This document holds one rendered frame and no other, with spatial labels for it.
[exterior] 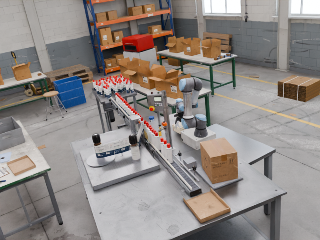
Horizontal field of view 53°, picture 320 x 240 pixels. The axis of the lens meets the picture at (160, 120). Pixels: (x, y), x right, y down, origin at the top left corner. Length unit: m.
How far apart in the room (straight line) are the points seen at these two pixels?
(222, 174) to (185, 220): 0.55
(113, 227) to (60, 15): 8.64
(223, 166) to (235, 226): 0.80
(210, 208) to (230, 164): 0.44
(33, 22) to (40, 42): 0.59
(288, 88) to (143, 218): 5.00
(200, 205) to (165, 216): 0.30
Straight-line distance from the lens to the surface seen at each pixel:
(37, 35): 10.39
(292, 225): 3.81
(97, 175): 3.18
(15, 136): 4.52
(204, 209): 2.63
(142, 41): 8.68
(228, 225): 3.40
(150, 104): 3.30
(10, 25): 10.30
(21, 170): 3.81
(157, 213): 2.66
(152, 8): 11.00
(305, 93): 6.81
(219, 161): 2.77
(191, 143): 3.47
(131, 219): 2.65
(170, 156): 3.11
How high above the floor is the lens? 2.52
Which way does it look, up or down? 23 degrees down
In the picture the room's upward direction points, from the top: 8 degrees counter-clockwise
